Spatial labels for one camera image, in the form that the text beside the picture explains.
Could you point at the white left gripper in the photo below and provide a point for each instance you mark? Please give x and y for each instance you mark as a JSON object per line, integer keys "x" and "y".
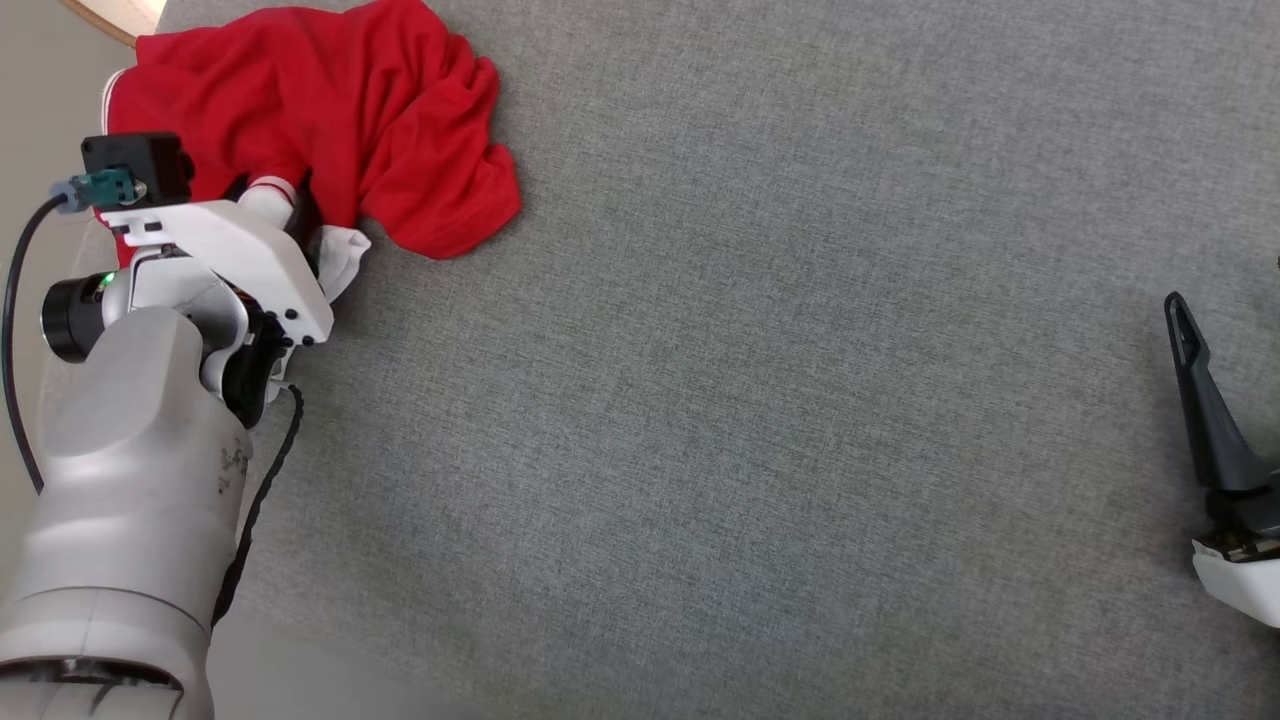
{"x": 250, "y": 265}

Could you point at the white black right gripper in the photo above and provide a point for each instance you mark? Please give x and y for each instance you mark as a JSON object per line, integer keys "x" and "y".
{"x": 1250, "y": 570}

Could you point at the red garment with white trim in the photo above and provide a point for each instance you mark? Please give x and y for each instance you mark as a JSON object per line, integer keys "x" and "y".
{"x": 300, "y": 80}

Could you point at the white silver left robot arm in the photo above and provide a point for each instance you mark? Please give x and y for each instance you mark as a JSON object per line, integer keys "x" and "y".
{"x": 130, "y": 500}

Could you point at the light wooden round board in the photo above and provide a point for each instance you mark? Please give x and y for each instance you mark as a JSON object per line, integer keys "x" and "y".
{"x": 120, "y": 18}

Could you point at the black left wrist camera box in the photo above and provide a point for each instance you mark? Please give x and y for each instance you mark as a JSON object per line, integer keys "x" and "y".
{"x": 140, "y": 160}

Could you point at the teal left camera connector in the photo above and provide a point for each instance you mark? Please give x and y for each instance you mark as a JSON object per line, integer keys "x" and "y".
{"x": 100, "y": 188}

